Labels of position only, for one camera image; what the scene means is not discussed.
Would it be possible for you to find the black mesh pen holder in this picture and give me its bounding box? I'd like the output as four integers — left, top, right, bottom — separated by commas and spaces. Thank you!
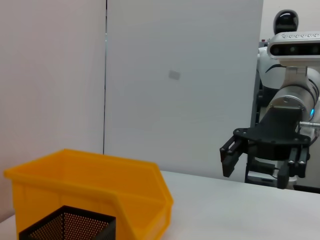
19, 205, 117, 240

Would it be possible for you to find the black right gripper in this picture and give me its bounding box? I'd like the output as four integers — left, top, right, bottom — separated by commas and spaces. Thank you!
219, 107, 311, 190

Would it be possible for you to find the white humanoid robot black head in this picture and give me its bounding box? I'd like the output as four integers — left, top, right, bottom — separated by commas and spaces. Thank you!
244, 9, 301, 191

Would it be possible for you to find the yellow plastic bin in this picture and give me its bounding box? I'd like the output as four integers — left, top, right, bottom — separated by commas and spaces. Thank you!
3, 149, 174, 240

